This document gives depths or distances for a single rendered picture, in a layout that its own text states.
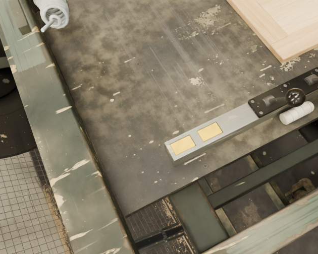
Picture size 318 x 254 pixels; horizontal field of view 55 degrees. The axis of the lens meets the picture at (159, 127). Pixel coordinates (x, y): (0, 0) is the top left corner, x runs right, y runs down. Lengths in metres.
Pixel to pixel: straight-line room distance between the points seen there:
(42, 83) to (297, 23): 0.69
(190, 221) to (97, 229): 0.22
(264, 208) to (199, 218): 1.82
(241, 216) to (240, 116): 1.97
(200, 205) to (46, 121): 0.39
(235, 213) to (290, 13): 1.95
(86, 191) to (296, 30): 0.69
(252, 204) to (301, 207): 1.89
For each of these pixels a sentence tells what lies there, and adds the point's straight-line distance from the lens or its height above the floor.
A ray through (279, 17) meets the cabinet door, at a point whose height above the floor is 1.27.
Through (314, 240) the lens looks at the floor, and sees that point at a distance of 2.43.
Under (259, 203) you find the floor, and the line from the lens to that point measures 2.54.
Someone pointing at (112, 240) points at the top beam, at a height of 1.82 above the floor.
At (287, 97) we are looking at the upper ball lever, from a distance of 0.66.
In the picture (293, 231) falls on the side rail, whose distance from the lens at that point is 0.67.
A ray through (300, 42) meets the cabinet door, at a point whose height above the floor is 1.27.
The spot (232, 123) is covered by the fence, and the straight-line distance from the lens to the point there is 0.73.
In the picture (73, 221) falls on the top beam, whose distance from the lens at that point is 0.62.
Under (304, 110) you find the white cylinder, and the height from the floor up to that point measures 1.38.
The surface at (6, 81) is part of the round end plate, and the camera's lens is 1.31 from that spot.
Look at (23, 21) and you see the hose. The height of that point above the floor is 1.90.
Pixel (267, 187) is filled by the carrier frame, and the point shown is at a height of 0.18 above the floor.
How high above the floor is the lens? 2.12
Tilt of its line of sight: 43 degrees down
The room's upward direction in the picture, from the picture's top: 94 degrees counter-clockwise
